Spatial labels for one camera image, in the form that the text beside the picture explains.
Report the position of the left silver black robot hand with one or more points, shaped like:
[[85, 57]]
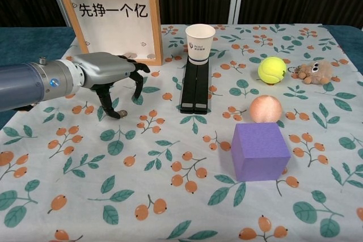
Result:
[[105, 69]]

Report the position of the small metal coin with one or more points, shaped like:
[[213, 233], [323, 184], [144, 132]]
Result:
[[123, 113], [131, 54], [151, 56]]

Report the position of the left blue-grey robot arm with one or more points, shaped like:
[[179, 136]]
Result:
[[25, 86]]

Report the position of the black rectangular stand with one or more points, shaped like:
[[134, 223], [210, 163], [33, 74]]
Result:
[[195, 89]]

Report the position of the white paper cup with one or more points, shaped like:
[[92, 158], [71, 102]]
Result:
[[200, 43]]

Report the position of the floral print tablecloth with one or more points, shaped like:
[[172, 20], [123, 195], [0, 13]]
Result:
[[141, 182]]

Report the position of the peach toy fruit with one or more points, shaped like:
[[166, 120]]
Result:
[[266, 108]]

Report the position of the yellow tennis ball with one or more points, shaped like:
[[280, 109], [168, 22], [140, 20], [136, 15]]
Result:
[[271, 70]]

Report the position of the purple foam cube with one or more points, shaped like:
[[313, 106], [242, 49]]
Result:
[[261, 154]]

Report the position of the wooden coin box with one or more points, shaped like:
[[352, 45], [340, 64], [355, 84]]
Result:
[[63, 12]]

